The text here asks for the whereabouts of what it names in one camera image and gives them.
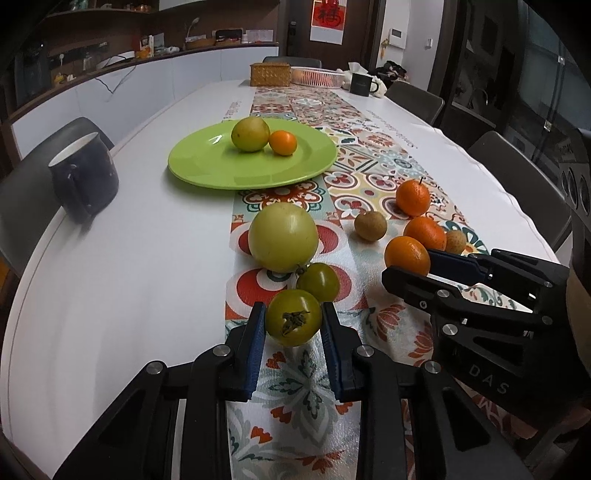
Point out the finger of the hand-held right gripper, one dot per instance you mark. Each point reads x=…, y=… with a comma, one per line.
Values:
x=455, y=264
x=415, y=288

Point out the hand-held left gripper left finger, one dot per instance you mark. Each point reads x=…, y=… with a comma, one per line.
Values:
x=256, y=350

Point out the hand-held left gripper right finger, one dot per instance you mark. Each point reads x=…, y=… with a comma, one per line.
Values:
x=334, y=355

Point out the small brown round fruit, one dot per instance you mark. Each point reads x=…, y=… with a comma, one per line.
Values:
x=371, y=226
x=456, y=241

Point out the green tomato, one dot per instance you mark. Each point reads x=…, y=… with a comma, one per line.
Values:
x=318, y=282
x=293, y=323

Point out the tangerine with stem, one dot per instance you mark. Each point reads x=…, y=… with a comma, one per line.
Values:
x=413, y=198

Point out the large pale green round fruit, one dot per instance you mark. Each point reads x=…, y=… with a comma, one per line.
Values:
x=283, y=237

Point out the green plate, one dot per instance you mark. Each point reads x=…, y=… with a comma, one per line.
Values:
x=207, y=161

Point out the patterned table runner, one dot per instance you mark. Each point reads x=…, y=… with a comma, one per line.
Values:
x=295, y=392

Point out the grey chair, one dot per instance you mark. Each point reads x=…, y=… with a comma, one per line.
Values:
x=37, y=175
x=415, y=100
x=521, y=184
x=292, y=61

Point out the white plush toy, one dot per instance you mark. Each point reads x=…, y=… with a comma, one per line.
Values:
x=381, y=88

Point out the small orange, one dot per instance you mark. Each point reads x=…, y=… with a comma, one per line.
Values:
x=282, y=143

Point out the black mug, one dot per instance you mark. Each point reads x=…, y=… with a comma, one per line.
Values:
x=362, y=84

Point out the dark bags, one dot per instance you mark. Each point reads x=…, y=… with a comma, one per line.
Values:
x=390, y=71

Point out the large yellow-green round fruit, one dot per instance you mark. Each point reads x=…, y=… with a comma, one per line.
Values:
x=249, y=134

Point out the white tissue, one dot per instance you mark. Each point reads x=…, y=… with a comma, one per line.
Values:
x=356, y=68

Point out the glass sliding door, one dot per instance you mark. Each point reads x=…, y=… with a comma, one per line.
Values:
x=545, y=60

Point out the yellow hanging ornament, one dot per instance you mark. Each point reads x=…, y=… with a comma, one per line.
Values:
x=384, y=47

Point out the white intercom panel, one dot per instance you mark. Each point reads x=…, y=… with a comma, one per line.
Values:
x=397, y=38

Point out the dark blue mug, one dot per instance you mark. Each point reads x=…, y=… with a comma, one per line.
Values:
x=85, y=180

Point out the dark brown door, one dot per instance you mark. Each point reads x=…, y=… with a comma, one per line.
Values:
x=358, y=27

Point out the wicker box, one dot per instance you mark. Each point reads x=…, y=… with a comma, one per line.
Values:
x=270, y=74

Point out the black door lock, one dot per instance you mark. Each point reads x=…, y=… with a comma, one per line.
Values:
x=293, y=34

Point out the white lower cabinet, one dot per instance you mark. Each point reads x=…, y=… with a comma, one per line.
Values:
x=184, y=74

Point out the white card stand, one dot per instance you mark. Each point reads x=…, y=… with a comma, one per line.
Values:
x=258, y=36

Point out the woven counter basket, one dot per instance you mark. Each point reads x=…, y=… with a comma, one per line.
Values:
x=201, y=43

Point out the black counter device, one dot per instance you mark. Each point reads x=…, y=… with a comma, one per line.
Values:
x=229, y=36

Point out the orange packet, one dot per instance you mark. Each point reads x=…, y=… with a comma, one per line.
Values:
x=144, y=53

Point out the white gooseneck lamp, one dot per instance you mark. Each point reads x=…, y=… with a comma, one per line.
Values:
x=194, y=24

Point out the red wall calendar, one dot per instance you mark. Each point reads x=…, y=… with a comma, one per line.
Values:
x=328, y=18

